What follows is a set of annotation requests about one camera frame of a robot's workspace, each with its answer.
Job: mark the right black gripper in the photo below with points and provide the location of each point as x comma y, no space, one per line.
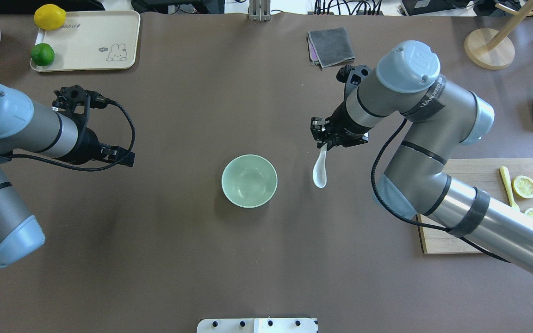
340,119

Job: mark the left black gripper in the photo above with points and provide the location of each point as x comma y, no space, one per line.
86,144

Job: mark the mint green bowl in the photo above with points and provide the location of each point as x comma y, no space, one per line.
249,181

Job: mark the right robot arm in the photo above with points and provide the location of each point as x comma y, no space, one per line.
443,116

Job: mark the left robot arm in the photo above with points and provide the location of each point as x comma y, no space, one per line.
57,134

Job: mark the grey folded cloth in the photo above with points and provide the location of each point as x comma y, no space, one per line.
330,47

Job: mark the cream tray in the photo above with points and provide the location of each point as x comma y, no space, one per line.
92,40

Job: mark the green lime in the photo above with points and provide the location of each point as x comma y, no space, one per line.
42,54

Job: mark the yellow lemon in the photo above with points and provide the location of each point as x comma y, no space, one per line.
49,17

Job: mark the bamboo cutting board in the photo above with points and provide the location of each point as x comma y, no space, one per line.
482,173

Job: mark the yellow plastic knife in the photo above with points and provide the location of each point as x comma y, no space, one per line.
507,183

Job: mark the wooden mug tree stand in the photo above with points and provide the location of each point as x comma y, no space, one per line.
492,49

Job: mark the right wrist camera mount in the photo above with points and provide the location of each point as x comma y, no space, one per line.
351,76

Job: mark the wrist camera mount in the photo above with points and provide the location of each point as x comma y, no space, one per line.
69,98
351,76

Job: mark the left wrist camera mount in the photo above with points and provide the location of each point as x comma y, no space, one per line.
69,98

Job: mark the aluminium frame post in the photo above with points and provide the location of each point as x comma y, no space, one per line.
259,10

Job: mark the white camera stand base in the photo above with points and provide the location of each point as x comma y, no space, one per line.
258,325

